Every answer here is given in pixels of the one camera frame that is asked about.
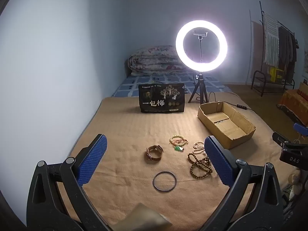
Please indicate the green jade pendant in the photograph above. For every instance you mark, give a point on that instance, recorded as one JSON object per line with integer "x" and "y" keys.
{"x": 178, "y": 148}

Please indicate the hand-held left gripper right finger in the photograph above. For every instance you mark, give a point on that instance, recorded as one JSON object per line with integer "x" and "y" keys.
{"x": 217, "y": 158}

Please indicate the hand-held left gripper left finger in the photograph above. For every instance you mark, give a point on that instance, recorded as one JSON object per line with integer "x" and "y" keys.
{"x": 93, "y": 158}

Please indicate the tan blanket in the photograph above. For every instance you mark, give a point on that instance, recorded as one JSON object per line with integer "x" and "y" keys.
{"x": 125, "y": 130}

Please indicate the black metal clothes rack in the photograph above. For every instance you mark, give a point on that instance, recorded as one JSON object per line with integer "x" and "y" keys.
{"x": 262, "y": 77}

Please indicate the yellow box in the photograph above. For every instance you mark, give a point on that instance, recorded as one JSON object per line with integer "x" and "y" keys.
{"x": 276, "y": 74}

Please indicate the white knitted garment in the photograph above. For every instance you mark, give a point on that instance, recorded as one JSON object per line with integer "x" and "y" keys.
{"x": 270, "y": 41}

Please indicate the brown leather wristwatch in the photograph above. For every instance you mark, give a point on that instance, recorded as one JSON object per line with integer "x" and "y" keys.
{"x": 154, "y": 152}

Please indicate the black printed snack bag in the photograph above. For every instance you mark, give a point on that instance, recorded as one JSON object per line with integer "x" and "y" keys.
{"x": 161, "y": 98}

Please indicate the phone holder clamp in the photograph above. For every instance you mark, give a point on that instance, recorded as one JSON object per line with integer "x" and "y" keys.
{"x": 200, "y": 35}

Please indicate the brown cardboard box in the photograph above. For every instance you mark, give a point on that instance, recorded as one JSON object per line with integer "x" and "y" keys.
{"x": 231, "y": 136}

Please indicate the beige hanging cloth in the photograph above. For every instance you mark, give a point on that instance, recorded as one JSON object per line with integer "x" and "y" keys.
{"x": 256, "y": 48}

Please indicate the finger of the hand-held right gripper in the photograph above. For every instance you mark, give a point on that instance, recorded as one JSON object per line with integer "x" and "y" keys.
{"x": 280, "y": 139}
{"x": 301, "y": 129}

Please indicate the folded floral quilt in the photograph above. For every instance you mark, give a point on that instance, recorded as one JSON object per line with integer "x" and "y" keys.
{"x": 154, "y": 60}

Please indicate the dark hanging clothes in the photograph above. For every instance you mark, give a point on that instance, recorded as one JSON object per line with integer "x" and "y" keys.
{"x": 287, "y": 48}

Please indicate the dark thin bangle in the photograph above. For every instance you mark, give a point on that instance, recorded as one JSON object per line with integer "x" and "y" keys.
{"x": 155, "y": 186}

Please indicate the orange cloth covered furniture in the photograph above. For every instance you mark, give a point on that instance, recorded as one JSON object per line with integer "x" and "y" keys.
{"x": 294, "y": 99}

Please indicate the black mini tripod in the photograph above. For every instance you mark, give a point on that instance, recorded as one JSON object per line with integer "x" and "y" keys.
{"x": 198, "y": 89}

